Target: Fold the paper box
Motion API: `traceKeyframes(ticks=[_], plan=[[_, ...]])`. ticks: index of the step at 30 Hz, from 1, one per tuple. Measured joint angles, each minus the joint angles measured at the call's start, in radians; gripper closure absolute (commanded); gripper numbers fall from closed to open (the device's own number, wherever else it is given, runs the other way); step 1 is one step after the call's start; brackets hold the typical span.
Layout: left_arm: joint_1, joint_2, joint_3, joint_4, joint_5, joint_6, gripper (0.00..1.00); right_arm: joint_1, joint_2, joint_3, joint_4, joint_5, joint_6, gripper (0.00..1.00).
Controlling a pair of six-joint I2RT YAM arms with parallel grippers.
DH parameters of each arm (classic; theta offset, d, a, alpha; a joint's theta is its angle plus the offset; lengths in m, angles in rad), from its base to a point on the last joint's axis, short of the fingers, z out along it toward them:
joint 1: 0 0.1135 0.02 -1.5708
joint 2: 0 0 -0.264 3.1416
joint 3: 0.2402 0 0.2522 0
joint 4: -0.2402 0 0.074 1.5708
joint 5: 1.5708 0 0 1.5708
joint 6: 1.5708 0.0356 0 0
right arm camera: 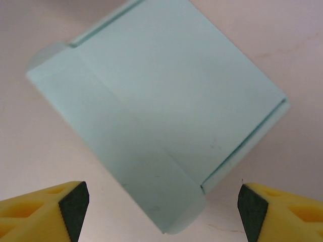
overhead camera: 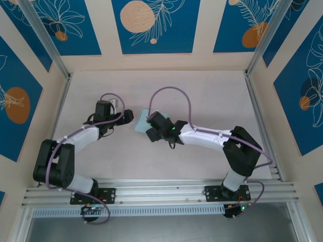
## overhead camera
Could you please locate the light teal paper box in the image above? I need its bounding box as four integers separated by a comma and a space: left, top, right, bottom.
133, 107, 170, 134

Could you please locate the grey metal panel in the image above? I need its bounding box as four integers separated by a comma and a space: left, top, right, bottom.
24, 203, 307, 242

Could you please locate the small controller circuit board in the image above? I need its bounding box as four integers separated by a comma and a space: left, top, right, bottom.
80, 204, 103, 216
224, 204, 249, 218

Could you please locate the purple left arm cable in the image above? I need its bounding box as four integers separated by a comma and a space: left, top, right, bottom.
46, 93, 126, 225

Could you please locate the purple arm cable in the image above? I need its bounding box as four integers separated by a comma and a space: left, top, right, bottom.
148, 86, 274, 219
46, 93, 126, 225

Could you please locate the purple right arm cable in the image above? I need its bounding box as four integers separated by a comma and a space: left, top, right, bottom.
148, 86, 274, 219

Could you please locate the aluminium side rail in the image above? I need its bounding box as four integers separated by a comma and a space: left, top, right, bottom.
244, 71, 282, 182
36, 75, 73, 187

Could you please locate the long aluminium mounting rail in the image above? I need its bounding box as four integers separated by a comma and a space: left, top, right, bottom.
21, 178, 301, 209

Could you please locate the grey slotted cable duct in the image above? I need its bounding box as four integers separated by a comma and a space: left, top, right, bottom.
32, 204, 225, 218

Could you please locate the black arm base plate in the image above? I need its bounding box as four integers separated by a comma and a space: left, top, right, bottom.
70, 188, 117, 205
203, 185, 252, 202

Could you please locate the aluminium frame post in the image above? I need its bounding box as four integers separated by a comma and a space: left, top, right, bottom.
19, 0, 73, 80
246, 0, 290, 76

